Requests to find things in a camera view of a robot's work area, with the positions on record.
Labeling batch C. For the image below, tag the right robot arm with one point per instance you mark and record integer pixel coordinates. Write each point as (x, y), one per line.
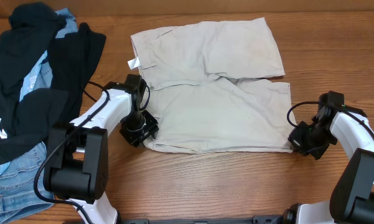
(352, 199)

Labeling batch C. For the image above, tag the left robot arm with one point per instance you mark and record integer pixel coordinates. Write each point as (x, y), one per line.
(76, 167)

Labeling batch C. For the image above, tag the beige cotton shorts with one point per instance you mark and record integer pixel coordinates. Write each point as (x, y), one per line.
(215, 87)

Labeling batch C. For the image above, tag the black ribbed sweater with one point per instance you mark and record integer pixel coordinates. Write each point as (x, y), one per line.
(73, 60)

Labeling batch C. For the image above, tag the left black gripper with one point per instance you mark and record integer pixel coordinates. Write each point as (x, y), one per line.
(137, 138)

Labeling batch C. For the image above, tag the blue denim jeans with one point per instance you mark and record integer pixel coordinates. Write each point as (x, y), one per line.
(17, 196)

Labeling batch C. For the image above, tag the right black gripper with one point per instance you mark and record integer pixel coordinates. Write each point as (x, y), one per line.
(307, 144)

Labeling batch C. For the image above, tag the light blue shirt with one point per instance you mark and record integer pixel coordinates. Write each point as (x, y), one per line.
(41, 74)

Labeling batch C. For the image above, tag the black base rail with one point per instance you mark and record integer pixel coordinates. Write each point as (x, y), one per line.
(257, 219)

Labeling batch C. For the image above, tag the black garment with white print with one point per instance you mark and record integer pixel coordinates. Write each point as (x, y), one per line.
(25, 121)

